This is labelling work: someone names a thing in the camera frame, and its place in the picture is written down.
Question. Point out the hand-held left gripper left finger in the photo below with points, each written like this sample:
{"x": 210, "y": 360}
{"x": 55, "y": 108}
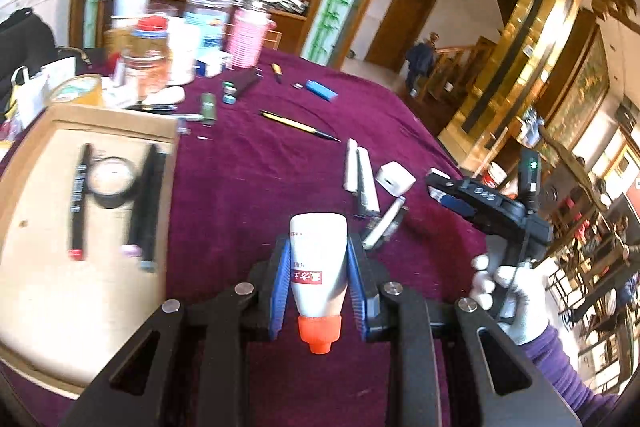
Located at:
{"x": 281, "y": 287}

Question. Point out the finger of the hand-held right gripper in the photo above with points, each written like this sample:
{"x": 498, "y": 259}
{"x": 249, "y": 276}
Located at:
{"x": 456, "y": 204}
{"x": 445, "y": 183}

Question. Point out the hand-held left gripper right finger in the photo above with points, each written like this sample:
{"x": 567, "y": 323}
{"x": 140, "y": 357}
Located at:
{"x": 358, "y": 282}

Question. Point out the white glue bottle orange cap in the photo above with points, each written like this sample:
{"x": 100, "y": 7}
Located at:
{"x": 317, "y": 267}

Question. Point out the white marker pen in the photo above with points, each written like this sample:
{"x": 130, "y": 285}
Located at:
{"x": 367, "y": 182}
{"x": 352, "y": 167}

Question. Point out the shallow cardboard box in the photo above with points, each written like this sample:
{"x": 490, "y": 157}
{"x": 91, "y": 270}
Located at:
{"x": 40, "y": 307}

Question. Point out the person's right forearm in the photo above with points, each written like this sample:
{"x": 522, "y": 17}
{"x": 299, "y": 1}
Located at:
{"x": 565, "y": 377}

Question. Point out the person's right hand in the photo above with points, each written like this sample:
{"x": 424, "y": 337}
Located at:
{"x": 527, "y": 302}

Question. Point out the red and white bottle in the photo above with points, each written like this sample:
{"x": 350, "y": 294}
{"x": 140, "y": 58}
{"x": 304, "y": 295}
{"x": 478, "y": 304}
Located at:
{"x": 495, "y": 175}

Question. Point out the purple tablecloth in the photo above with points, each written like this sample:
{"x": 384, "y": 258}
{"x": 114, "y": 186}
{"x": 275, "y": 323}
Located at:
{"x": 250, "y": 187}

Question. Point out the wooden stair railing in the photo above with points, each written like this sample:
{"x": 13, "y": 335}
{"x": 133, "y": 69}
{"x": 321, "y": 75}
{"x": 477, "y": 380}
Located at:
{"x": 457, "y": 62}

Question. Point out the gold pillar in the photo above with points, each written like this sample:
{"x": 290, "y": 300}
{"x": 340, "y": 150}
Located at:
{"x": 515, "y": 57}

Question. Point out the gold framed painting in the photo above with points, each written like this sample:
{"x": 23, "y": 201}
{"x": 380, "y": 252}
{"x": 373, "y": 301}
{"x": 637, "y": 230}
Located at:
{"x": 582, "y": 92}

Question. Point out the black marker blue end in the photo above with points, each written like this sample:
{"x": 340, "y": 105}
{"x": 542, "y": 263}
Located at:
{"x": 152, "y": 207}

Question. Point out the blue lighter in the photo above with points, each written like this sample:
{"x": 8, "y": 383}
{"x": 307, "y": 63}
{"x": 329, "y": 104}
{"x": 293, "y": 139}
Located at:
{"x": 320, "y": 90}

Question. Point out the yellow and black pen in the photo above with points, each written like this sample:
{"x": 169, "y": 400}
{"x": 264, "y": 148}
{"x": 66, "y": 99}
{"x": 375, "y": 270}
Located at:
{"x": 300, "y": 125}

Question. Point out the wooden door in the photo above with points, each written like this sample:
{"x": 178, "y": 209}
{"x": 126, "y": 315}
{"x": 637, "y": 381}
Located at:
{"x": 400, "y": 27}

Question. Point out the black marker pink end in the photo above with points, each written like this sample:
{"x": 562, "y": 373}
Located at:
{"x": 136, "y": 207}

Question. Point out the clear silver pen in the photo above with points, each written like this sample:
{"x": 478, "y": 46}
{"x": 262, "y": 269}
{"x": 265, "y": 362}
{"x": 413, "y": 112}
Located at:
{"x": 192, "y": 117}

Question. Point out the green lighter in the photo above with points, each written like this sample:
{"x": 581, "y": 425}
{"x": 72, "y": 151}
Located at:
{"x": 208, "y": 108}

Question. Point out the black tape roll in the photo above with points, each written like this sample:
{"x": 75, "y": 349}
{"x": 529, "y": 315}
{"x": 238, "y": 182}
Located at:
{"x": 102, "y": 202}

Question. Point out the small yellow black pen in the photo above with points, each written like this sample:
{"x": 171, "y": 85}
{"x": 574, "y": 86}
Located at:
{"x": 276, "y": 72}

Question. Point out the black marker green end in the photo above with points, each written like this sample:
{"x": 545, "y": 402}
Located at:
{"x": 242, "y": 79}

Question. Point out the black marker red end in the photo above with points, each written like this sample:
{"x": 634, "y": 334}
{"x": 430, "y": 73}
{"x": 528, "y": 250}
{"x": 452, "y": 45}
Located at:
{"x": 77, "y": 202}

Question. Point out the thin black pen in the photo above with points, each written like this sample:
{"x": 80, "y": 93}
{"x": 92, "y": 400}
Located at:
{"x": 150, "y": 108}

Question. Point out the wooden cabinet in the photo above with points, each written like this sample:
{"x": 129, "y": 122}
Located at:
{"x": 285, "y": 27}

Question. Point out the small blue white box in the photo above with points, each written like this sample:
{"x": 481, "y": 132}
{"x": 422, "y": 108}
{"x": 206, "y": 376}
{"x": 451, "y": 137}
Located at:
{"x": 210, "y": 66}

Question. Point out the pink knit covered bottle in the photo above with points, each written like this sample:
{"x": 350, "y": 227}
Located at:
{"x": 247, "y": 37}

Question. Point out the white plastic canister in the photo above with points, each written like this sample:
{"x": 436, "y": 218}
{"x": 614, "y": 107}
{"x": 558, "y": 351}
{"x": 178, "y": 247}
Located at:
{"x": 181, "y": 52}

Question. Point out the amber jar red lid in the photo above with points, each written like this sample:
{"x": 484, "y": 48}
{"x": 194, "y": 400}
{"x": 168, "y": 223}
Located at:
{"x": 145, "y": 57}

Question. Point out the clear jar blue label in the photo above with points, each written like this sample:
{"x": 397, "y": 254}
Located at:
{"x": 207, "y": 24}

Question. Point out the brown packing tape roll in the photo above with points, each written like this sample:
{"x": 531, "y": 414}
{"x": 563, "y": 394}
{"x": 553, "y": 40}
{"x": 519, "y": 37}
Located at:
{"x": 77, "y": 89}

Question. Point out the white cup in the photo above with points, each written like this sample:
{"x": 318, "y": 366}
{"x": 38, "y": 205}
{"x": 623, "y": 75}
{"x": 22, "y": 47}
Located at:
{"x": 129, "y": 7}

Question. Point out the white plastic bag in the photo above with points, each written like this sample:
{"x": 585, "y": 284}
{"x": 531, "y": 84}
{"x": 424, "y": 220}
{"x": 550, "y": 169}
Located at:
{"x": 30, "y": 89}

